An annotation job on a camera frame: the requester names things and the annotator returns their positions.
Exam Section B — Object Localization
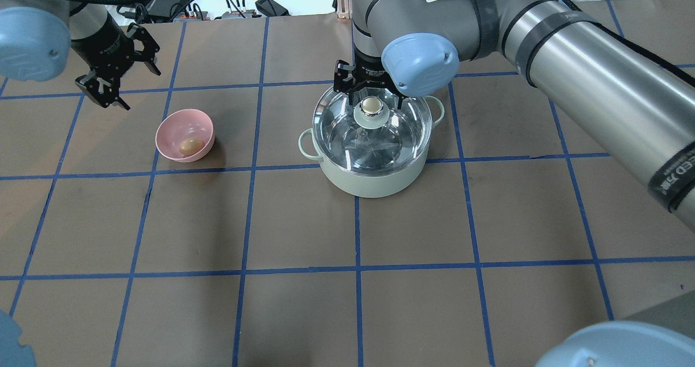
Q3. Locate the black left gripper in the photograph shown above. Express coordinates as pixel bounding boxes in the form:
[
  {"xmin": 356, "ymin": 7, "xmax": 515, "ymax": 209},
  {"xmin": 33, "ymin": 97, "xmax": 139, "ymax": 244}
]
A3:
[{"xmin": 71, "ymin": 14, "xmax": 161, "ymax": 111}]

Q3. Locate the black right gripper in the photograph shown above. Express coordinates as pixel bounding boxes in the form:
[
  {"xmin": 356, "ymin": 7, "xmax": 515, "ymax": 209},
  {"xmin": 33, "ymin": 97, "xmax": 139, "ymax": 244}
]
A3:
[{"xmin": 333, "ymin": 49, "xmax": 407, "ymax": 110}]

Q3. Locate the glass pot lid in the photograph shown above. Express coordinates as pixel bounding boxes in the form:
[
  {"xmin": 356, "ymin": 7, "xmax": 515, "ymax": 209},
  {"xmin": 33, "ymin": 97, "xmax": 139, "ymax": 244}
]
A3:
[{"xmin": 311, "ymin": 88, "xmax": 445, "ymax": 176}]

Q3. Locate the brown egg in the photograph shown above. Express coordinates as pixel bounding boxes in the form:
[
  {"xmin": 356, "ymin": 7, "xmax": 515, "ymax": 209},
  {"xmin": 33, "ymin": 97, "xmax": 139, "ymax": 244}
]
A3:
[{"xmin": 178, "ymin": 137, "xmax": 205, "ymax": 157}]

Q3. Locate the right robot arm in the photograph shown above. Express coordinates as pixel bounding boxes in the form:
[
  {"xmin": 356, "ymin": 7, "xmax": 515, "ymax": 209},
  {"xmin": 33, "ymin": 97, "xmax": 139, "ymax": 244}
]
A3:
[{"xmin": 333, "ymin": 0, "xmax": 694, "ymax": 229}]

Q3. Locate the pale green cooking pot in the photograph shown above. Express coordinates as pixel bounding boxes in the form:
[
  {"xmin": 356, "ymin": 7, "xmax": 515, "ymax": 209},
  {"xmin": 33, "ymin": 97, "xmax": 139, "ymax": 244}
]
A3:
[{"xmin": 298, "ymin": 87, "xmax": 445, "ymax": 198}]

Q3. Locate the pink bowl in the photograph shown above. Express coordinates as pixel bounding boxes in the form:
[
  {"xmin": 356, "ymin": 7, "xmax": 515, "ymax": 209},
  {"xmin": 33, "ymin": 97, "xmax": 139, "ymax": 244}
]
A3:
[{"xmin": 155, "ymin": 108, "xmax": 215, "ymax": 163}]

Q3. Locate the black power adapter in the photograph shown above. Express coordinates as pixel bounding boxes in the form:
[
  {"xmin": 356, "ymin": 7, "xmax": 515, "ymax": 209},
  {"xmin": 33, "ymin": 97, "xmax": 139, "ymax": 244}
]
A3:
[{"xmin": 254, "ymin": 0, "xmax": 290, "ymax": 17}]

